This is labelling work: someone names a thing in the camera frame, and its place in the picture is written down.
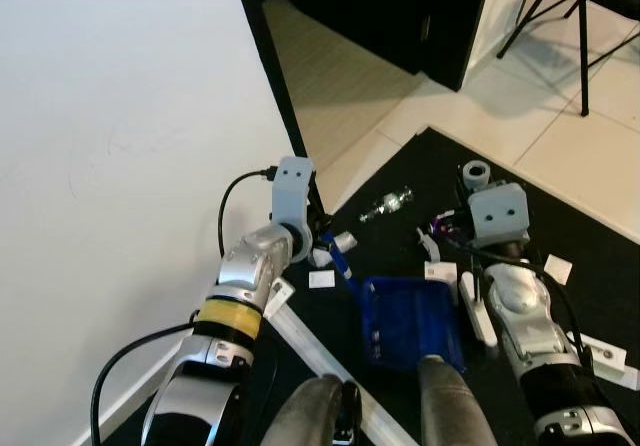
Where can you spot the clear crushed plastic bottle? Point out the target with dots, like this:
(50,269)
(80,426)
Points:
(385,206)

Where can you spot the black wall edge trim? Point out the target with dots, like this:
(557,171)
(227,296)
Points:
(262,46)

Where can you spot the flat white plastic bracket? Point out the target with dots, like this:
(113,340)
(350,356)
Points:
(607,358)

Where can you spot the white plastic wrap roll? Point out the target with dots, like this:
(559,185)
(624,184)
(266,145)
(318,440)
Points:
(343,242)

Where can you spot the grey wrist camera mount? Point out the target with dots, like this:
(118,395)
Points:
(498,214)
(292,191)

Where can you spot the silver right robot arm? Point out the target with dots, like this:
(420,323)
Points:
(515,306)

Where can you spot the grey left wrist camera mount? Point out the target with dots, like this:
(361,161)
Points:
(292,191)

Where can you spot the grey robot leg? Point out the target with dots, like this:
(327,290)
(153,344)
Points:
(450,406)
(305,411)

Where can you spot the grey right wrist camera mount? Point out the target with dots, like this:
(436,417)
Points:
(498,214)

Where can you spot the grey robot right leg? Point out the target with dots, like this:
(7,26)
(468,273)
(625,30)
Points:
(450,406)

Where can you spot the black cabinet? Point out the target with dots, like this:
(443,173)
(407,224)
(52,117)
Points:
(400,16)

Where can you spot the grey robot left leg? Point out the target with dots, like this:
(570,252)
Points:
(305,411)

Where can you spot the small white paper card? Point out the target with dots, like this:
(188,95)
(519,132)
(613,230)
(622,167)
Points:
(321,279)

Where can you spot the small grey plastic clip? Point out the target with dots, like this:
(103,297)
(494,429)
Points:
(421,236)

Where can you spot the white barcode label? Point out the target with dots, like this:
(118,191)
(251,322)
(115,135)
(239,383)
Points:
(280,296)

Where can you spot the blue plastic dustpan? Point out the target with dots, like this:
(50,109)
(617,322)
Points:
(410,321)

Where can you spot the white baseboard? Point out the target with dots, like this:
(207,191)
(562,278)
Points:
(110,416)

